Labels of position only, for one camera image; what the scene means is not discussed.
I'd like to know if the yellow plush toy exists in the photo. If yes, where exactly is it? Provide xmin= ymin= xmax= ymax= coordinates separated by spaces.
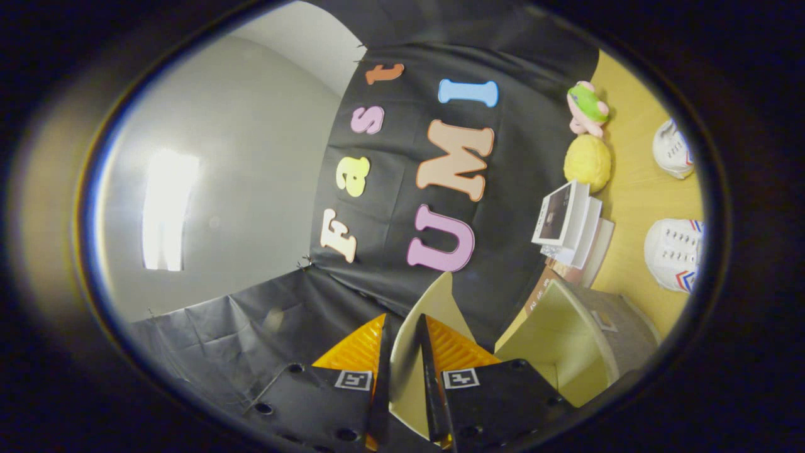
xmin=563 ymin=134 xmax=612 ymax=194

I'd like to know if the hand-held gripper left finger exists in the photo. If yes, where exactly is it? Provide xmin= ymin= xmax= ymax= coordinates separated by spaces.
xmin=242 ymin=313 xmax=394 ymax=453

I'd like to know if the pink and green plush toy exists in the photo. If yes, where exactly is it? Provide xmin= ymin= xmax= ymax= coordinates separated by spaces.
xmin=567 ymin=81 xmax=609 ymax=138

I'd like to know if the grey fabric storage box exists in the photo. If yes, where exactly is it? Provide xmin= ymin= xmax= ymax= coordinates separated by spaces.
xmin=390 ymin=272 xmax=661 ymax=441

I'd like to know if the white canvas shoe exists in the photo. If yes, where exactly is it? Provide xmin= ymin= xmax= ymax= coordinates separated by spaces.
xmin=652 ymin=118 xmax=696 ymax=181
xmin=644 ymin=218 xmax=705 ymax=294

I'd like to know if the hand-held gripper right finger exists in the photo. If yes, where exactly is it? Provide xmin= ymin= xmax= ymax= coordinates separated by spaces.
xmin=418 ymin=313 xmax=577 ymax=452

